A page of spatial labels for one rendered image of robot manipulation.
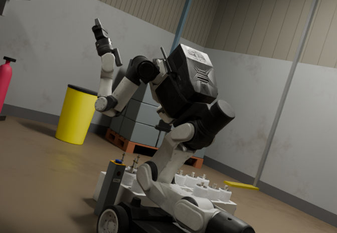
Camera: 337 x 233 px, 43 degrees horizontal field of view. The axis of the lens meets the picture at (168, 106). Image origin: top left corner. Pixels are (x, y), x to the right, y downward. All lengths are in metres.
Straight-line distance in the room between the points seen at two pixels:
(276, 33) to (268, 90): 0.75
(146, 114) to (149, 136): 0.27
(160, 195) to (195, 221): 0.30
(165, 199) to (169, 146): 0.26
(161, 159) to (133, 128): 2.69
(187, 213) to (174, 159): 0.33
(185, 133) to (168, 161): 0.20
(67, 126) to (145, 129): 0.97
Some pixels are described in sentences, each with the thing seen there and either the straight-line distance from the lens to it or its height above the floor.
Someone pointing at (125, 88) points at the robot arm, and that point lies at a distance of 2.14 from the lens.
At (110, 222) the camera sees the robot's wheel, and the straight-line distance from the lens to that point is 2.08.
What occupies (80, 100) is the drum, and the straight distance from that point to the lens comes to 4.32.
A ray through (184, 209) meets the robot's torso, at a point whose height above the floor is 0.30.
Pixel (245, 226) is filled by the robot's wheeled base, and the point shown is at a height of 0.35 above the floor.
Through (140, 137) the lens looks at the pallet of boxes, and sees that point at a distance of 4.89.
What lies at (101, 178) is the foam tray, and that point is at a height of 0.15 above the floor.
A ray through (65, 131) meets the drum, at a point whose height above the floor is 0.10.
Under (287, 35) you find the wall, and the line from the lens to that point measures 5.55.
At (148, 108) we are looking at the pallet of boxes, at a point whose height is 0.55.
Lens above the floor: 0.77
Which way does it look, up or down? 2 degrees down
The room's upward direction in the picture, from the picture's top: 18 degrees clockwise
